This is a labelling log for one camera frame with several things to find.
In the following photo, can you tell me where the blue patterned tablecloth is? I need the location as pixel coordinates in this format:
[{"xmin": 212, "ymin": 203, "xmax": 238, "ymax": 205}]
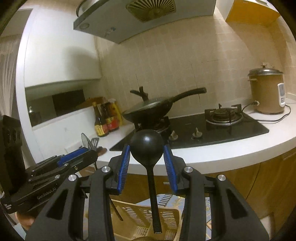
[{"xmin": 135, "ymin": 194, "xmax": 212, "ymax": 241}]

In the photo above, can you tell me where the black plastic ladle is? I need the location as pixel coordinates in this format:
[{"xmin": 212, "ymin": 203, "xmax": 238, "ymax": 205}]
[{"xmin": 130, "ymin": 130, "xmax": 164, "ymax": 234}]

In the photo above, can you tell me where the brown rice cooker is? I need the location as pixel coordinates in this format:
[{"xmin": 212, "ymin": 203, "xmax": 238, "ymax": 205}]
[{"xmin": 248, "ymin": 65, "xmax": 285, "ymax": 114}]

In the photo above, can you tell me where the black wok with lid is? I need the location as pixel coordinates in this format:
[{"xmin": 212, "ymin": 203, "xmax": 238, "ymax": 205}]
[{"xmin": 122, "ymin": 87, "xmax": 207, "ymax": 124}]

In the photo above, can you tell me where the person's hand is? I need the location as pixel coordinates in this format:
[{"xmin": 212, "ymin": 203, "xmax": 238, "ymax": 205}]
[{"xmin": 15, "ymin": 212, "xmax": 35, "ymax": 231}]

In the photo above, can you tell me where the tan plastic utensil basket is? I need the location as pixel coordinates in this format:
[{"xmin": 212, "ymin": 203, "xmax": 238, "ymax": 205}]
[{"xmin": 111, "ymin": 200, "xmax": 182, "ymax": 240}]

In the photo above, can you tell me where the range hood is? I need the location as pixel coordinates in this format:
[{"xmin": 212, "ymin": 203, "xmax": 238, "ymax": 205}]
[{"xmin": 73, "ymin": 0, "xmax": 216, "ymax": 44}]

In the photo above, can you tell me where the dark soy sauce bottle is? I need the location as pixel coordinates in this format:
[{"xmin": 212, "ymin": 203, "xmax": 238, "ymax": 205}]
[{"xmin": 92, "ymin": 101, "xmax": 109, "ymax": 137}]

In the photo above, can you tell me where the orange wall cabinet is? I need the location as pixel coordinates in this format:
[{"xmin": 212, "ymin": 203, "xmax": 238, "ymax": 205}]
[{"xmin": 216, "ymin": 0, "xmax": 280, "ymax": 26}]

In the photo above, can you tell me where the black gas stove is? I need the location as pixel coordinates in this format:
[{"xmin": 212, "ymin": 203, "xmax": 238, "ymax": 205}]
[{"xmin": 110, "ymin": 104, "xmax": 269, "ymax": 151}]

